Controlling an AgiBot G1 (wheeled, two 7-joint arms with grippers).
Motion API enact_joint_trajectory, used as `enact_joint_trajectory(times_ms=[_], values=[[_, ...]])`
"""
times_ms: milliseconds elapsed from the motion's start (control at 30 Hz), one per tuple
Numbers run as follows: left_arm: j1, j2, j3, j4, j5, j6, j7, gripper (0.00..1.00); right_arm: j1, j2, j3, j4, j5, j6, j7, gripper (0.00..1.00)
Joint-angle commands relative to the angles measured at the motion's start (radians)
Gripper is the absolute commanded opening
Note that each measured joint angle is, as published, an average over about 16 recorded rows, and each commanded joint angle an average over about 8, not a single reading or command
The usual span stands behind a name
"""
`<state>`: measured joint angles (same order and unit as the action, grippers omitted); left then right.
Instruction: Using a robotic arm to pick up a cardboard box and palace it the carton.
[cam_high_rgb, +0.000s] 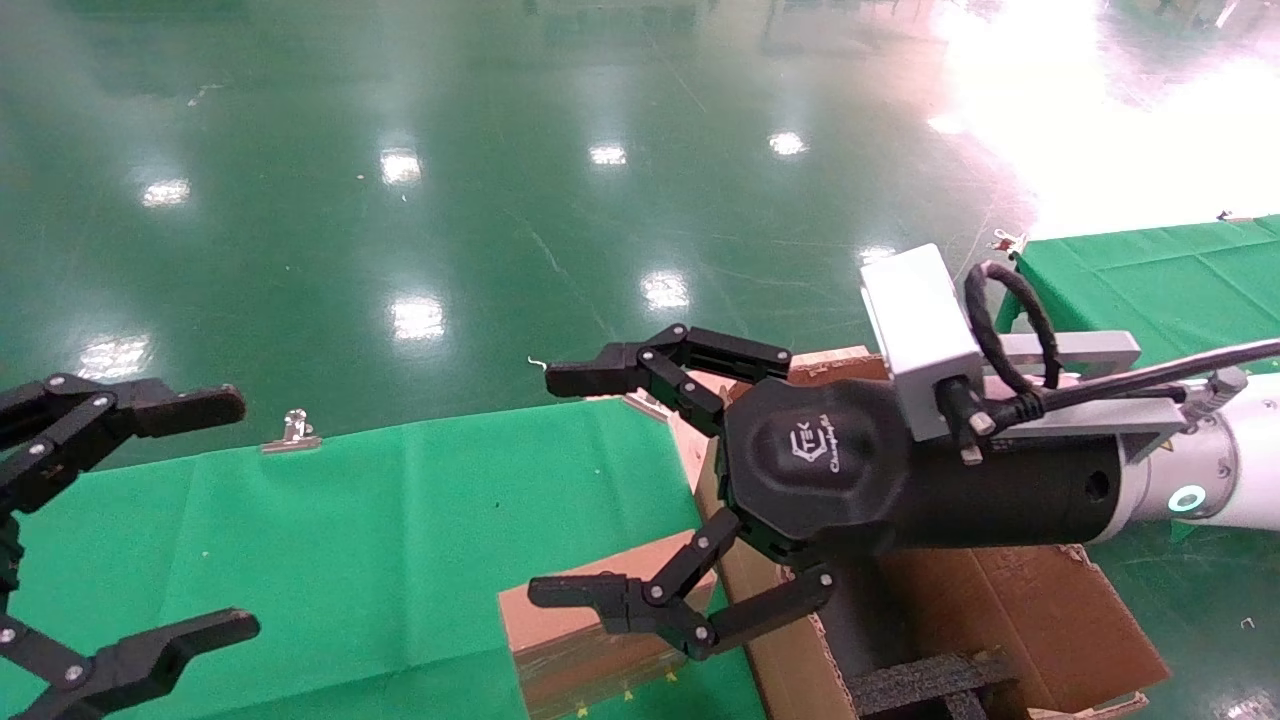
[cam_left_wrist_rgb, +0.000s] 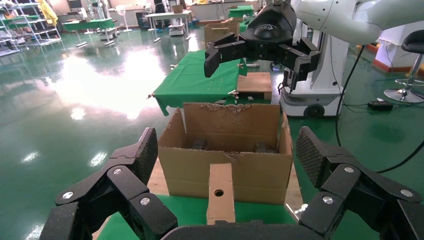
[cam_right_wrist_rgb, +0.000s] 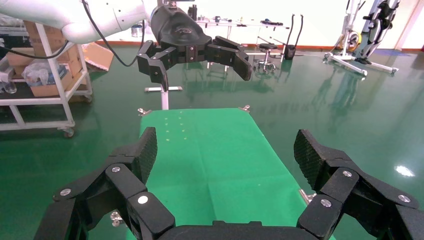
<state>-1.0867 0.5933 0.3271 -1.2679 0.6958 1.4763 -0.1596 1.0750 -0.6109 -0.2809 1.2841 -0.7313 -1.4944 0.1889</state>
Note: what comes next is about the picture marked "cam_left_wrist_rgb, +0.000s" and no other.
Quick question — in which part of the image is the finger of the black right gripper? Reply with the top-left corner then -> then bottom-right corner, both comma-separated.
278,36 -> 322,92
203,32 -> 248,79

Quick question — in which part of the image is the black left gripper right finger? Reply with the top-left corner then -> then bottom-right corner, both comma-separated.
295,125 -> 424,240

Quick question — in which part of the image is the brown wooden board table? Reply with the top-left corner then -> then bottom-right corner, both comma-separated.
236,72 -> 273,101

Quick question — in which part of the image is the green covered table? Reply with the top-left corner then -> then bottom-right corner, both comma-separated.
227,4 -> 255,19
62,18 -> 116,33

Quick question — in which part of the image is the black power adapter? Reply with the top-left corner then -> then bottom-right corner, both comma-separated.
367,100 -> 394,112

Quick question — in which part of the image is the closed brown cardboard box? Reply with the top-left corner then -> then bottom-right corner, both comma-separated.
204,20 -> 241,44

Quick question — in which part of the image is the white cart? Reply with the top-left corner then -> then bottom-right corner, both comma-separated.
168,23 -> 186,37

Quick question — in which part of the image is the green tablecloth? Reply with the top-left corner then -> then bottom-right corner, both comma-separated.
152,49 -> 249,117
96,194 -> 297,240

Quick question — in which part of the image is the large open cardboard carton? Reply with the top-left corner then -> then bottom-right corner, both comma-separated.
157,101 -> 295,206

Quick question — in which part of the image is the white wheeled idle robot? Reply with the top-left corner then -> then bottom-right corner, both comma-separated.
279,19 -> 353,119

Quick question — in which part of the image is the yellow hanging garment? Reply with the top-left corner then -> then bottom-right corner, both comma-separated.
37,0 -> 59,27

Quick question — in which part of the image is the black bar stool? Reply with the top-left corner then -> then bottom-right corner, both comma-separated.
384,29 -> 424,104

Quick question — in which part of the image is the white standing fan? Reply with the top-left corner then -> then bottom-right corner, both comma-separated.
115,4 -> 133,33

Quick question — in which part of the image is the white metal shelf rack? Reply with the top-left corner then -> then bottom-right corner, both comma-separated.
0,0 -> 63,57

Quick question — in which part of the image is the person in dark clothes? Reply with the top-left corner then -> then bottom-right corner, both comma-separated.
153,0 -> 168,31

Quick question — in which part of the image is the thin black floor cable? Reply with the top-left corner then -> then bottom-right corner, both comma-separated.
342,77 -> 424,109

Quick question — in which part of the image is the white table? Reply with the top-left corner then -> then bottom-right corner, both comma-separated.
145,9 -> 193,32

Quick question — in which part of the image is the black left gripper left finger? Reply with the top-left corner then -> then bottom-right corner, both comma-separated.
39,127 -> 179,240

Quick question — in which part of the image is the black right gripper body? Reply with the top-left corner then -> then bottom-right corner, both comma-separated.
238,2 -> 298,63

